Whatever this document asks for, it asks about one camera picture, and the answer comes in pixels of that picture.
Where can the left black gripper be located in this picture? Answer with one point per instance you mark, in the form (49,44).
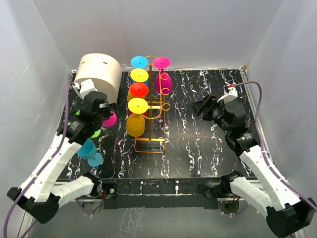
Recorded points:
(107,113)

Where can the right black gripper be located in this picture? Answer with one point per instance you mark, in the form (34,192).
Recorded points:
(206,105)

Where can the magenta wine glass front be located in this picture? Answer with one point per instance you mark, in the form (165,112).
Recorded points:
(111,120)

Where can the magenta wine glass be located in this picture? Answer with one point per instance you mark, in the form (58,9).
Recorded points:
(163,80)
(111,120)

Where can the green wine glass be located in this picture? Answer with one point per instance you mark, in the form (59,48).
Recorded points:
(97,133)

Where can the orange wine glass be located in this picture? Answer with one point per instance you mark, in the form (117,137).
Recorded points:
(135,125)
(140,84)

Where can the red wine glass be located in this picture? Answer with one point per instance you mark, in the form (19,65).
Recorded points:
(136,98)

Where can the blue wine glass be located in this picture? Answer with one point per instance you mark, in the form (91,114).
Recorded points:
(138,62)
(88,152)

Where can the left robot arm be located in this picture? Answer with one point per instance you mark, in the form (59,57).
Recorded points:
(38,195)

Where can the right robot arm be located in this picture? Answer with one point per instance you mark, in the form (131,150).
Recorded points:
(285,212)

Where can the white cylindrical container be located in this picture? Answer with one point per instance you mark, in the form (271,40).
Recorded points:
(105,72)

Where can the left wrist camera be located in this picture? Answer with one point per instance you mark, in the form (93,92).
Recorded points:
(84,88)

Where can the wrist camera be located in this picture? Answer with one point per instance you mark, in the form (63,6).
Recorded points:
(84,88)
(230,94)

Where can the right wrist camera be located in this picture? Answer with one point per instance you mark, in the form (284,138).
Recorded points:
(230,94)

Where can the gold wire glass rack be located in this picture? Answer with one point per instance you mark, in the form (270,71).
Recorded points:
(155,141)

